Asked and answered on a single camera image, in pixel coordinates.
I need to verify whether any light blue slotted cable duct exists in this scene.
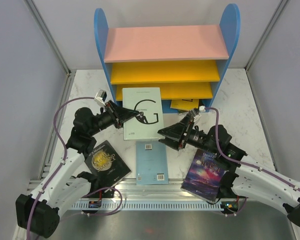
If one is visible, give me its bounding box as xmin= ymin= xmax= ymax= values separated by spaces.
xmin=70 ymin=199 xmax=238 ymax=211

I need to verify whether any dark green Alice Wonderland book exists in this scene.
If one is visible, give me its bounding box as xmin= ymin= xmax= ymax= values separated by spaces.
xmin=178 ymin=99 xmax=205 ymax=115

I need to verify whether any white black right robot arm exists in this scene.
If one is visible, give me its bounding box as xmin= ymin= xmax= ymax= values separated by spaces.
xmin=158 ymin=109 xmax=300 ymax=227

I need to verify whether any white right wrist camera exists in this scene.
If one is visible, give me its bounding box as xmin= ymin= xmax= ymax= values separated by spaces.
xmin=188 ymin=108 xmax=201 ymax=123

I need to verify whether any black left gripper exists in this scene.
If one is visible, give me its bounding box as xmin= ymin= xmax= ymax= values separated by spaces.
xmin=88 ymin=99 xmax=140 ymax=136

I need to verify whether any pale grey Gatsby book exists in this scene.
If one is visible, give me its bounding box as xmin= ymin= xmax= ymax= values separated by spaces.
xmin=122 ymin=87 xmax=164 ymax=141

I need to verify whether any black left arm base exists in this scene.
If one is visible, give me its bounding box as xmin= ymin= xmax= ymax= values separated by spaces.
xmin=82 ymin=172 xmax=116 ymax=201

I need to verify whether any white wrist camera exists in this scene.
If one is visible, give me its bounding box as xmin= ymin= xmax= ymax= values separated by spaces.
xmin=94 ymin=89 xmax=107 ymax=107
xmin=188 ymin=108 xmax=201 ymax=123

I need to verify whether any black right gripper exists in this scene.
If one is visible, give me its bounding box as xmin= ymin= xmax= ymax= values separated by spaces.
xmin=157 ymin=113 xmax=217 ymax=154

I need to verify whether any light blue thin book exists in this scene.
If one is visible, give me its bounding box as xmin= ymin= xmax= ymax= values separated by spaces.
xmin=135 ymin=141 xmax=169 ymax=185

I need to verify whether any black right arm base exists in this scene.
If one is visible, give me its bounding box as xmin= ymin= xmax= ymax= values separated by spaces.
xmin=213 ymin=171 xmax=239 ymax=202

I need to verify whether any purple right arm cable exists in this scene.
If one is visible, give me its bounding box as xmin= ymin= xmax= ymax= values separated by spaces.
xmin=204 ymin=107 xmax=300 ymax=198

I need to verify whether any blue pink yellow shelf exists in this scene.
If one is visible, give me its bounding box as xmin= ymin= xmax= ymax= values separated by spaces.
xmin=93 ymin=3 xmax=241 ymax=114

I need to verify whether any black Moon and Sixpence book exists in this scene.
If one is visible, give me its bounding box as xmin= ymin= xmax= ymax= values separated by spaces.
xmin=85 ymin=140 xmax=131 ymax=187

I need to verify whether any yellow Little Prince book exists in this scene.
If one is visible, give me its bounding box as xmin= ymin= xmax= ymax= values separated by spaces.
xmin=170 ymin=99 xmax=199 ymax=111

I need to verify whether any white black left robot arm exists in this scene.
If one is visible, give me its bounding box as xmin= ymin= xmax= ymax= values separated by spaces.
xmin=15 ymin=100 xmax=139 ymax=240

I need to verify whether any purple Robinson Crusoe book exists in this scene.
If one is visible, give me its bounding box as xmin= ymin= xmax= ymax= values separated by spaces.
xmin=181 ymin=149 xmax=225 ymax=203

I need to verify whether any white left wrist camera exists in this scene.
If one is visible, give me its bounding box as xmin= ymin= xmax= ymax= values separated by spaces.
xmin=94 ymin=89 xmax=107 ymax=107

